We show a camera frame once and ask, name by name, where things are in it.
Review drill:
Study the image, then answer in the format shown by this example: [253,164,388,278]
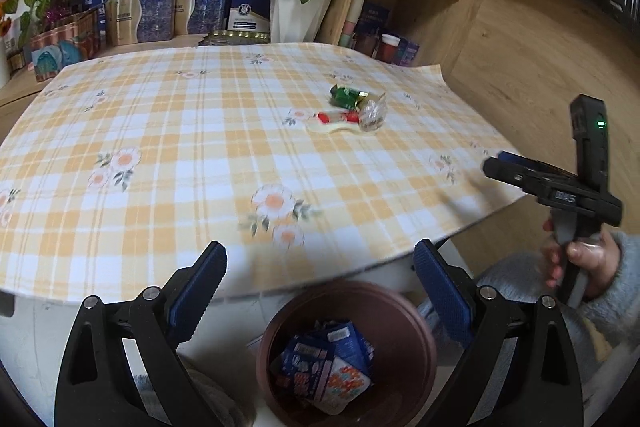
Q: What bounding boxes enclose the patterned storage basket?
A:
[30,9,98,82]

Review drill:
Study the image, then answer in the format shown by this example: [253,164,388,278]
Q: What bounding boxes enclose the large dark blue carton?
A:
[320,321,375,378]

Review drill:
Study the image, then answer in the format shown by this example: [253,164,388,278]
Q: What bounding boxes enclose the stack of pastel cups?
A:
[339,0,368,48]

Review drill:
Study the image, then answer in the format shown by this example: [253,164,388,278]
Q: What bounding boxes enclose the green candy wrapper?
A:
[329,84,368,109]

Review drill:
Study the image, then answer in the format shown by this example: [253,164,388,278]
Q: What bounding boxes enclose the person's right hand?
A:
[542,217,622,299]

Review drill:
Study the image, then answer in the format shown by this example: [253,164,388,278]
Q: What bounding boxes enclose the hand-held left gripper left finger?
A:
[54,241,228,427]

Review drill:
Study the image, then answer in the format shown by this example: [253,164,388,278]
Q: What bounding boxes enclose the small purple flowers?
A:
[45,4,76,25]

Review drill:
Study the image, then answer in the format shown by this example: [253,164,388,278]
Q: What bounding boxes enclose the low wooden cabinet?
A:
[0,32,211,108]

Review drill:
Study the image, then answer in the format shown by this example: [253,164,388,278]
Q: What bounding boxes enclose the red cup with white lid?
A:
[380,33,401,62]

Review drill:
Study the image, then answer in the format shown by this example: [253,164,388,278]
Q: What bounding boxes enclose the dark blue shelf box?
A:
[357,2,391,42]

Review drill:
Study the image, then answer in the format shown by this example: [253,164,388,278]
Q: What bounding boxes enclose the red-capped clear tube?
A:
[316,109,360,124]

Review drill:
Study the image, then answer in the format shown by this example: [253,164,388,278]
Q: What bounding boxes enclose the person's right forearm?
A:
[582,229,640,358]

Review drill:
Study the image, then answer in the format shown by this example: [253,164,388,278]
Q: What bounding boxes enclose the white faceted vase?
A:
[270,0,333,44]

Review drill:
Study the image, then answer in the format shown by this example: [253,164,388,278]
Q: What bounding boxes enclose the gold ornate tray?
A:
[200,29,271,48]

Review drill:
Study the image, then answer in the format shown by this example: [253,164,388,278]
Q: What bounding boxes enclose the white packet with orange print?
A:
[295,354,372,415]

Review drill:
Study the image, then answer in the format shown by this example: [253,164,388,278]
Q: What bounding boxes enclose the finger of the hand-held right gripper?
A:
[499,150,573,180]
[482,158,528,196]

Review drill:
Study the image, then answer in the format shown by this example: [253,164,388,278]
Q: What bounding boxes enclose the white red wrapper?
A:
[306,116,368,136]

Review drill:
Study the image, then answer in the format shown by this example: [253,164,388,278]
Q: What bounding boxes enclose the blue white emblem box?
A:
[227,0,273,32]

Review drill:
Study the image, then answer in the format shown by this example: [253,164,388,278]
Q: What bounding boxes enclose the brown plastic bin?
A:
[256,282,437,427]

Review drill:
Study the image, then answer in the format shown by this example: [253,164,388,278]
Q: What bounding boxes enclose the gold and blue gift box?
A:
[175,0,228,36]
[105,0,177,46]

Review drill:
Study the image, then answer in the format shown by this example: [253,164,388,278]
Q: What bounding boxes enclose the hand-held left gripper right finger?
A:
[414,238,586,427]

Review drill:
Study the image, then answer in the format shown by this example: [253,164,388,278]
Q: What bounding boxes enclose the yellow plaid floral tablecloth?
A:
[0,41,526,303]

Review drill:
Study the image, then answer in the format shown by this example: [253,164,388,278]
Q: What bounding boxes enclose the clear plastic wrapper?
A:
[359,96,388,132]

